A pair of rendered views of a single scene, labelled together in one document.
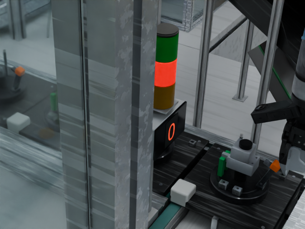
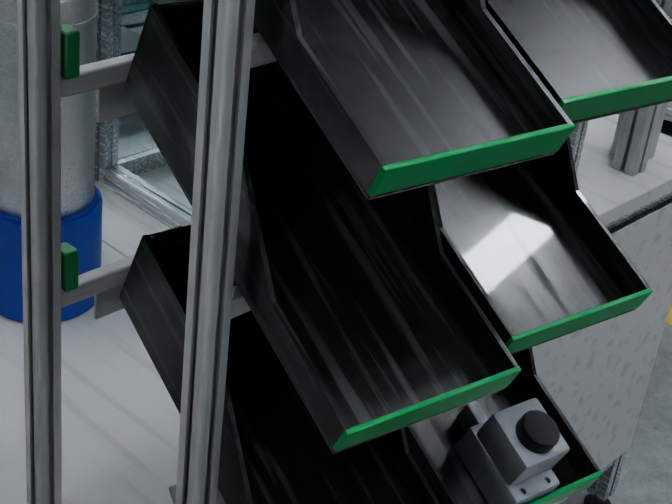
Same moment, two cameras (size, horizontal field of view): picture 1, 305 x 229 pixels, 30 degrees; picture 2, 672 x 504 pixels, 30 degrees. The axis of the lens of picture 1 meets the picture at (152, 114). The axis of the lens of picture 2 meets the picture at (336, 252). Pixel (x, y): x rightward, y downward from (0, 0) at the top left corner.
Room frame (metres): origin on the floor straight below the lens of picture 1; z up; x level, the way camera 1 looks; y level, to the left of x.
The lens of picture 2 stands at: (0.62, -0.46, 1.79)
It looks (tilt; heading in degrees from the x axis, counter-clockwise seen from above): 30 degrees down; 11
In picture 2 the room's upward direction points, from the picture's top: 7 degrees clockwise
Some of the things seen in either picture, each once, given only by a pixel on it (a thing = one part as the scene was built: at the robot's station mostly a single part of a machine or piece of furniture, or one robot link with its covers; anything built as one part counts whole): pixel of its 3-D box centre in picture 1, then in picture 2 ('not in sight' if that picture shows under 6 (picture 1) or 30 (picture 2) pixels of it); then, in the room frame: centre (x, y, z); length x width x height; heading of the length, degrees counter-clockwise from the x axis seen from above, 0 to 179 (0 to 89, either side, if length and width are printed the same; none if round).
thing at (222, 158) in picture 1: (221, 166); not in sight; (1.03, -0.17, 1.01); 0.01 x 0.01 x 0.05; 61
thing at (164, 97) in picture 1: (161, 91); not in sight; (0.91, -0.02, 1.28); 0.05 x 0.05 x 0.05
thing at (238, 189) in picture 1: (237, 191); not in sight; (0.97, -0.20, 1.00); 0.02 x 0.01 x 0.02; 61
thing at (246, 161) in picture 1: (239, 153); not in sight; (1.03, -0.20, 1.06); 0.08 x 0.04 x 0.07; 61
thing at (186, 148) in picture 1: (146, 134); not in sight; (1.15, 0.01, 1.01); 0.24 x 0.24 x 0.13; 61
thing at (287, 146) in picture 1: (287, 145); not in sight; (0.96, -0.28, 1.14); 0.05 x 0.02 x 0.09; 151
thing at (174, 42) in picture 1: (164, 44); not in sight; (0.91, -0.02, 1.38); 0.05 x 0.05 x 0.05
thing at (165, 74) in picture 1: (162, 68); not in sight; (0.91, -0.02, 1.33); 0.05 x 0.05 x 0.05
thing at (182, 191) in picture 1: (182, 192); not in sight; (0.99, -0.08, 0.97); 0.05 x 0.05 x 0.04; 61
